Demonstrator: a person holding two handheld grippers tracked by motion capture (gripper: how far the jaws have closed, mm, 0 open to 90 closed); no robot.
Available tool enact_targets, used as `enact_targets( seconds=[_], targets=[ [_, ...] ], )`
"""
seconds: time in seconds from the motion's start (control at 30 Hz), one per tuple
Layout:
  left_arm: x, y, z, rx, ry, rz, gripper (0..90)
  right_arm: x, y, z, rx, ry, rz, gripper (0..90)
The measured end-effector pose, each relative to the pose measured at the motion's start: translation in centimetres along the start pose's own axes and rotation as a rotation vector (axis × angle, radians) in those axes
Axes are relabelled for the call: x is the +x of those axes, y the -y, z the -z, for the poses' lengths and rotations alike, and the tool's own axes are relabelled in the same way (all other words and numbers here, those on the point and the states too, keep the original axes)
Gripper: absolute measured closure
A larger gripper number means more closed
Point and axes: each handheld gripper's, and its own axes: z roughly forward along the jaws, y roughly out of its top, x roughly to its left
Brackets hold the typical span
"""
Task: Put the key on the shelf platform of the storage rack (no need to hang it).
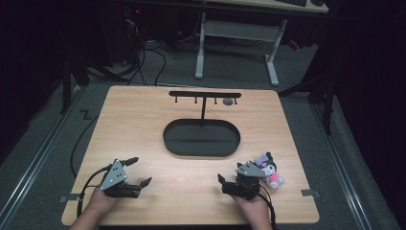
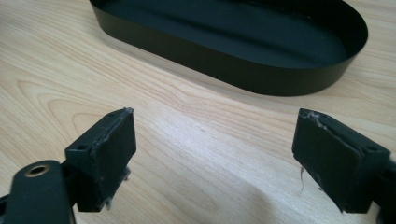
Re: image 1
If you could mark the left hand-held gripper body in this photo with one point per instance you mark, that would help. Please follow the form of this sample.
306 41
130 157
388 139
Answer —
113 177

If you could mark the black key rack with tray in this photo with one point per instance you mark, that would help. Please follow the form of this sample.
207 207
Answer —
201 138

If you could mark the person's left hand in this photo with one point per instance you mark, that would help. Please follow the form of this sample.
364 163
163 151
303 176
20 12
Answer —
100 203

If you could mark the person's right hand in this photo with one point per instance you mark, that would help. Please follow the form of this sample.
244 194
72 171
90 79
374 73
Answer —
255 207

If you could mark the black metal stand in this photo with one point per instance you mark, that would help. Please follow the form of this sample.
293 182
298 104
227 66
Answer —
327 105
66 86

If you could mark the grey tape strip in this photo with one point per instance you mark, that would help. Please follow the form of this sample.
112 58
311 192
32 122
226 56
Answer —
310 192
69 198

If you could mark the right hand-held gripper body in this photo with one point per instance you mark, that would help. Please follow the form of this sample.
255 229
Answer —
245 185

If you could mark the black computer tower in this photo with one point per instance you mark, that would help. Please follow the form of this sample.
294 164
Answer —
132 32

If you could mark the grey round table grommet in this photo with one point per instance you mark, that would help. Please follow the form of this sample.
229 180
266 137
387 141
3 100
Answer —
228 101

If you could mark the metal floor rail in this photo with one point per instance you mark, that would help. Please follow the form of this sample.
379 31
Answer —
341 169
38 156

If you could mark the white desk frame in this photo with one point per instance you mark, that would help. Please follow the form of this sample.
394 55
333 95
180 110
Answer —
239 30

